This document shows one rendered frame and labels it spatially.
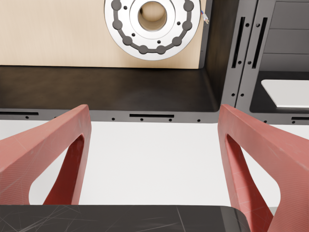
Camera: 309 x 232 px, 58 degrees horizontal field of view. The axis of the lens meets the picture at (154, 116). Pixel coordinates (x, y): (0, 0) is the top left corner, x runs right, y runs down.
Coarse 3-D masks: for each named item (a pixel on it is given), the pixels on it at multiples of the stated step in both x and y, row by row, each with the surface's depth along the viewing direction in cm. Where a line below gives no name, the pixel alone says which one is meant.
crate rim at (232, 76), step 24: (240, 0) 22; (240, 24) 24; (240, 48) 24; (240, 72) 25; (48, 120) 28; (96, 120) 28; (120, 120) 28; (144, 120) 28; (168, 120) 28; (192, 120) 28; (216, 120) 28
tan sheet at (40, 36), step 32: (0, 0) 31; (32, 0) 31; (64, 0) 31; (96, 0) 31; (0, 32) 33; (32, 32) 33; (64, 32) 33; (96, 32) 33; (0, 64) 36; (32, 64) 36; (64, 64) 36; (96, 64) 36; (128, 64) 36; (160, 64) 36; (192, 64) 36
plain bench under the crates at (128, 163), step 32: (0, 128) 58; (96, 128) 57; (128, 128) 57; (160, 128) 57; (192, 128) 57; (288, 128) 57; (96, 160) 62; (128, 160) 62; (160, 160) 62; (192, 160) 62; (32, 192) 68; (96, 192) 68; (128, 192) 68; (160, 192) 68; (192, 192) 68; (224, 192) 68
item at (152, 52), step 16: (112, 0) 29; (128, 0) 28; (176, 0) 28; (192, 0) 28; (112, 16) 29; (128, 16) 29; (176, 16) 29; (192, 16) 29; (112, 32) 30; (128, 32) 30; (176, 32) 30; (192, 32) 30; (128, 48) 31; (144, 48) 32; (160, 48) 32; (176, 48) 31
